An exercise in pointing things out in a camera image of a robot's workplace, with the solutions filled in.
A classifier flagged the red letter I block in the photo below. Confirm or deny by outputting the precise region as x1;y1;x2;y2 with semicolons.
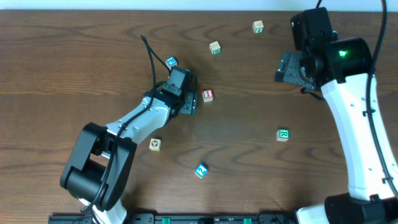
202;90;214;103

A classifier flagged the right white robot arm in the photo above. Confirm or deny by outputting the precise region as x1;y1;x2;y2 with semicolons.
275;38;397;223

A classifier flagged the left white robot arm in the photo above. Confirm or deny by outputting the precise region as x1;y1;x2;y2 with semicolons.
60;90;198;223

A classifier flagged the blue letter P block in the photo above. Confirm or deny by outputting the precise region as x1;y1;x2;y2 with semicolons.
165;56;178;70

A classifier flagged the brown symbol wooden block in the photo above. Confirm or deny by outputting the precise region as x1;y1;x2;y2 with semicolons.
149;138;162;151

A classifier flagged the green number 4 block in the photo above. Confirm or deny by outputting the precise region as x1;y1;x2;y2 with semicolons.
252;21;264;34

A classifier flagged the green letter R block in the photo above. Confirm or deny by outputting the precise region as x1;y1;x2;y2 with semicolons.
276;129;290;142

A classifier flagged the green number 27 block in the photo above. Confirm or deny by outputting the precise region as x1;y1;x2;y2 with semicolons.
209;41;221;55

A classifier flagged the blue number 2 block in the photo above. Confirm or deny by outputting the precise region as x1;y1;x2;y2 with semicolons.
195;164;208;179

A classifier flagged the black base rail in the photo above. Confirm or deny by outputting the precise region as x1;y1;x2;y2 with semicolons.
47;212;298;224

